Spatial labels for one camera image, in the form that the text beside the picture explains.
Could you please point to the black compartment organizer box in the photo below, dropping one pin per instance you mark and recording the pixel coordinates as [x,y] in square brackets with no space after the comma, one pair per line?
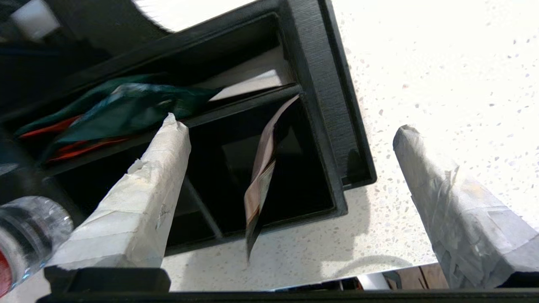
[307,176]

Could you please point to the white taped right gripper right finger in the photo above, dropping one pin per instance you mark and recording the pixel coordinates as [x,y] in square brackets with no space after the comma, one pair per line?
[467,223]

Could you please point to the red label water bottle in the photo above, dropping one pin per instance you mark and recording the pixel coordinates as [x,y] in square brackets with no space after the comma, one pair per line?
[29,235]

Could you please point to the black serving tray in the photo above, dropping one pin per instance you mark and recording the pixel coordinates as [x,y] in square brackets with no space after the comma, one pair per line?
[337,84]

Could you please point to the brown paper packet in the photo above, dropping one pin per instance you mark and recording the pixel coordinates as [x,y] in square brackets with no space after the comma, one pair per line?
[263,168]

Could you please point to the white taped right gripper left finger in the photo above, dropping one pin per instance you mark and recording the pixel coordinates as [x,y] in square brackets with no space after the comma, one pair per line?
[134,202]

